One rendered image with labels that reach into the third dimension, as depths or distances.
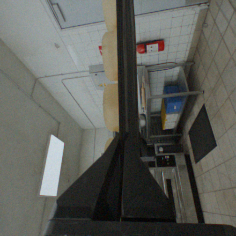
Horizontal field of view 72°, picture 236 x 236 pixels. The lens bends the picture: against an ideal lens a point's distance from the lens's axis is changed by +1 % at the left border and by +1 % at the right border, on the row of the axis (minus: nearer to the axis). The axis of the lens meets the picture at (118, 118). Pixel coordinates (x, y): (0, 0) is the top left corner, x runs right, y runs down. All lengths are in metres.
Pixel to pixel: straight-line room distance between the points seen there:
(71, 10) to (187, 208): 3.87
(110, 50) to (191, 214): 3.77
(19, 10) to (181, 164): 3.86
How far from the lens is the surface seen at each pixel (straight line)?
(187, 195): 3.85
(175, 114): 3.59
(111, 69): 0.17
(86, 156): 5.27
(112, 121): 0.15
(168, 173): 3.81
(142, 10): 2.62
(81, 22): 2.71
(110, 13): 0.20
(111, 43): 0.17
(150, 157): 0.54
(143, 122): 3.94
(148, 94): 2.68
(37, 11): 2.77
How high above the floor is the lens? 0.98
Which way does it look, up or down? 8 degrees up
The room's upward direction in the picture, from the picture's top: 95 degrees counter-clockwise
